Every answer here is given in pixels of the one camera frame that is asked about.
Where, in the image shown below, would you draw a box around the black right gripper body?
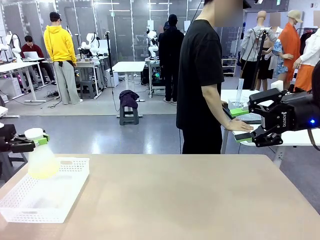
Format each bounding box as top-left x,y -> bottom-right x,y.
271,91 -> 320,133

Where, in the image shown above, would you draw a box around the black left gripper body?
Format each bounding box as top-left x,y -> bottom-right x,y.
0,123 -> 18,153

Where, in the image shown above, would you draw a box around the clear graduated cylinder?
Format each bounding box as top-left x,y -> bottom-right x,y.
236,78 -> 245,106

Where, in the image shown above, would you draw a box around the translucent conical flask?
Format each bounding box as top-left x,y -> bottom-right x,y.
26,136 -> 61,180

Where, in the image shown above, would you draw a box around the person's right forearm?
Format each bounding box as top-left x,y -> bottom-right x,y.
201,83 -> 236,126

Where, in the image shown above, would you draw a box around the person's right hand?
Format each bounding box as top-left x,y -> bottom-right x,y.
225,119 -> 254,132

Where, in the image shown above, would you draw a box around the black light stand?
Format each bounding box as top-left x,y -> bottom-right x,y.
249,28 -> 270,91

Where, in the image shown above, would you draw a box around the mannequin in blue dress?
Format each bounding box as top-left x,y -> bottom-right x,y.
271,24 -> 293,83

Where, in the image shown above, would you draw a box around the shoe rack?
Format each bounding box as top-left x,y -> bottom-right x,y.
221,57 -> 238,77

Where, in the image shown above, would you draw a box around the mannequin in grey shirt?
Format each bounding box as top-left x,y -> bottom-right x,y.
241,10 -> 278,91

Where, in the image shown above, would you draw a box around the mannequin with orange skirt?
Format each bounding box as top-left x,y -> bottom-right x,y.
293,27 -> 320,92

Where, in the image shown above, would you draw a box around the mannequin in orange coat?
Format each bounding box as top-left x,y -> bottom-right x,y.
278,9 -> 305,86

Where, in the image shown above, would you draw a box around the person in black t-shirt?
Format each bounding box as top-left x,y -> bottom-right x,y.
176,0 -> 245,155

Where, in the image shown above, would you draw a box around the long white desk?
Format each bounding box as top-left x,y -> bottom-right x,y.
0,61 -> 47,103

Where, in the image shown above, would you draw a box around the grey step stool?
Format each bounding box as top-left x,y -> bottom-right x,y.
79,80 -> 99,100

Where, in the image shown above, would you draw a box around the man in red sweater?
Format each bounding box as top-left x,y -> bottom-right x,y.
20,35 -> 57,86

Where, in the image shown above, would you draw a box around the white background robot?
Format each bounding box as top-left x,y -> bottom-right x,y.
81,32 -> 101,58
4,31 -> 23,62
146,29 -> 160,60

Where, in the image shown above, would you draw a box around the white background desk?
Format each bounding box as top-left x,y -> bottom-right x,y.
73,58 -> 103,98

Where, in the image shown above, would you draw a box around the person in yellow hoodie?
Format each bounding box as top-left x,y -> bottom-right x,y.
43,11 -> 83,105

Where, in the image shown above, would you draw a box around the person in black clothes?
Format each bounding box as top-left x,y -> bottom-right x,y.
157,14 -> 185,104

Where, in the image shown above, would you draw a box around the grey plastic stool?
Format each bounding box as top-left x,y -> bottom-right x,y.
119,104 -> 140,126

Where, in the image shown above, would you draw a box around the dark cloth bundle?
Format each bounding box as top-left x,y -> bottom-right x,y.
119,89 -> 140,110

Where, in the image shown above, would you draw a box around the black computer tower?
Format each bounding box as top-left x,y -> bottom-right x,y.
141,64 -> 166,87

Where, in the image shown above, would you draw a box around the black tripod pole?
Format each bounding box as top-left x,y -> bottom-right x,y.
104,31 -> 116,88

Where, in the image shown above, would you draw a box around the small white table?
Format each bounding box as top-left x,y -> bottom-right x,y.
111,61 -> 146,103

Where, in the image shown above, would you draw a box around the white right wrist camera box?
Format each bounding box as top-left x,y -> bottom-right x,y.
270,80 -> 285,92

